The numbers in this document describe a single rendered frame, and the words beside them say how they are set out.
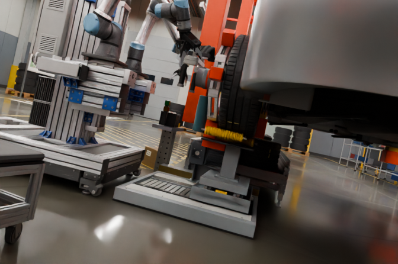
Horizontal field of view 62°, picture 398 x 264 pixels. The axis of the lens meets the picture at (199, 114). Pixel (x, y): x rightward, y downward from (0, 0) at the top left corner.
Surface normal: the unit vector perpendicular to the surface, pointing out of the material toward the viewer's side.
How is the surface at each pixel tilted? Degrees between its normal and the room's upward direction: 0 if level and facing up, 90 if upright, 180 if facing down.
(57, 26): 90
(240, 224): 90
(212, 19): 90
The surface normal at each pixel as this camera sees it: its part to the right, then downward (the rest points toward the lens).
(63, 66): -0.12, -0.04
